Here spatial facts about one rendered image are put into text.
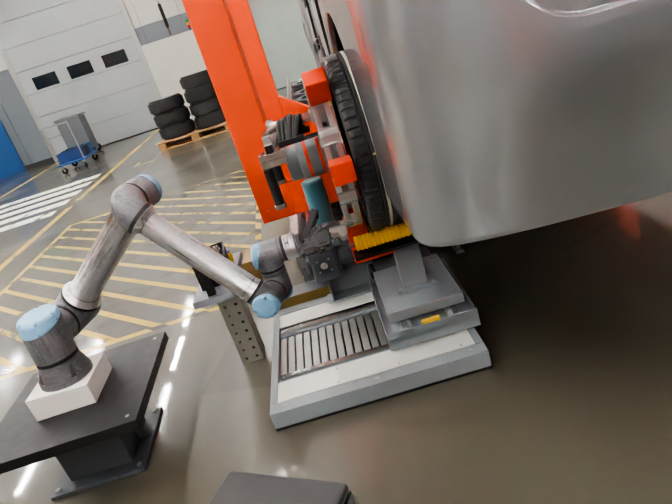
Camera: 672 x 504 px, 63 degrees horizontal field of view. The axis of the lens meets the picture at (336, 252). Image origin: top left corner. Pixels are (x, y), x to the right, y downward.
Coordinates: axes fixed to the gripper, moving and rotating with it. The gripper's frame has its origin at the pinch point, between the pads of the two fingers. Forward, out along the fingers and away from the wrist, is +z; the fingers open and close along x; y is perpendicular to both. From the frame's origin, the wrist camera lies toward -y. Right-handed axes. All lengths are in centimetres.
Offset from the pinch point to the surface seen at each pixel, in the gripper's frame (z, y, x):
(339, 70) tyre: 11, -38, 32
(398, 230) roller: 16.5, 3.2, -12.7
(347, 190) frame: 2.2, -5.2, 13.4
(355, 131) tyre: 9.8, -15.7, 29.7
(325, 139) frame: 0.1, -18.4, 26.4
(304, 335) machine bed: -34, 17, -64
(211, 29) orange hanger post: -31, -99, 8
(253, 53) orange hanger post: -30, -223, -141
